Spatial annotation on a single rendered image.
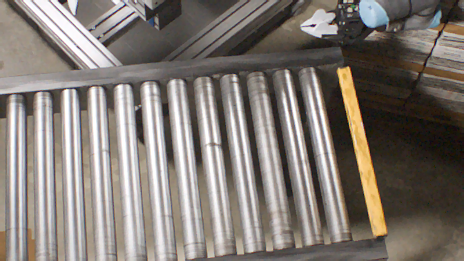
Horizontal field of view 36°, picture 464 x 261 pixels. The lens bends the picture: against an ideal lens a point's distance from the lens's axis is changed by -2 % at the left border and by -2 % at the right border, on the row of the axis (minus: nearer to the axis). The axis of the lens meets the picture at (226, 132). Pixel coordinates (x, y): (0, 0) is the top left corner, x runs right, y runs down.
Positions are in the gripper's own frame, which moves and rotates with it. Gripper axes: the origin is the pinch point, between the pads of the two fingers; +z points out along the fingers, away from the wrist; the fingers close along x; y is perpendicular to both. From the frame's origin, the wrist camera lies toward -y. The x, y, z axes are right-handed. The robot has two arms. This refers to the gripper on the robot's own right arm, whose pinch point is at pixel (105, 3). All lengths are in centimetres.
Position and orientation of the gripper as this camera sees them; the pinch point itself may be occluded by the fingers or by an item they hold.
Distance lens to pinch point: 133.7
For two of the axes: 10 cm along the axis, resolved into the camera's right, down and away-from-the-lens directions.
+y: -1.7, 4.7, 8.6
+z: 3.1, 8.6, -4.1
